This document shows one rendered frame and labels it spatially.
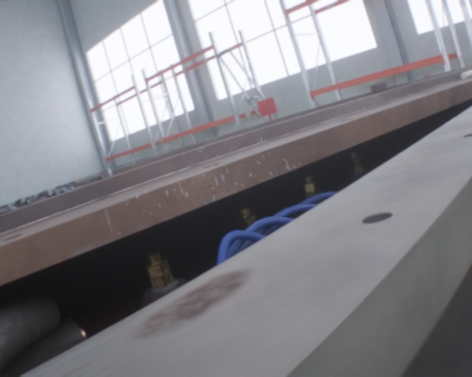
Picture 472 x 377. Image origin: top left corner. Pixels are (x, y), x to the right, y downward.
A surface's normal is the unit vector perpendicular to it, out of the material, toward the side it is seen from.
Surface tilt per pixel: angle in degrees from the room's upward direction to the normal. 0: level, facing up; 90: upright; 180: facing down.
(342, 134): 90
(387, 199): 0
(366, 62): 90
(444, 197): 0
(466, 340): 90
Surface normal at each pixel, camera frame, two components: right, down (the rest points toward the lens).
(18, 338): 0.91, -0.18
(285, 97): -0.64, 0.29
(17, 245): 0.54, -0.04
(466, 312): 0.70, -0.11
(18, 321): 0.69, -0.65
